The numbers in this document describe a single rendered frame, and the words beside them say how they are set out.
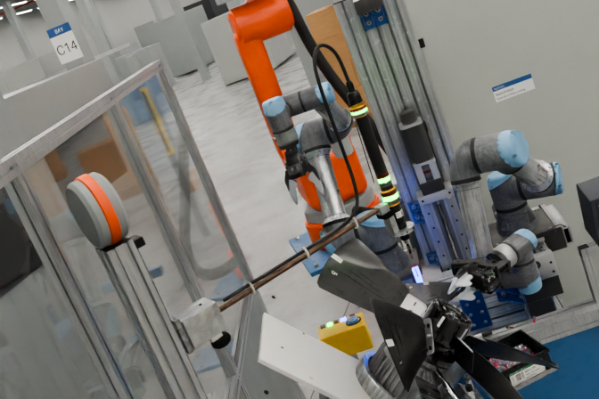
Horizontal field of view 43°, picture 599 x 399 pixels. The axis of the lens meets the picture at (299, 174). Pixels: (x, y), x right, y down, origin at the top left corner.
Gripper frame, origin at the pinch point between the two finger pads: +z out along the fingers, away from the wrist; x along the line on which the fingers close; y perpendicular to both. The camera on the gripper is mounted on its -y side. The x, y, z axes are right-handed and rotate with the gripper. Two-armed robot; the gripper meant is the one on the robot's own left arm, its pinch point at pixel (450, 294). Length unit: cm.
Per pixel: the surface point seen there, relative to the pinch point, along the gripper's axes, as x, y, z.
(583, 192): -7, 11, -55
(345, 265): -22.7, -9.0, 25.8
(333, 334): 14.8, -39.2, 18.2
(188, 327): -39, 1, 77
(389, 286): -14.7, -0.5, 20.0
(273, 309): 151, -298, -95
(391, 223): -31.8, 1.9, 15.0
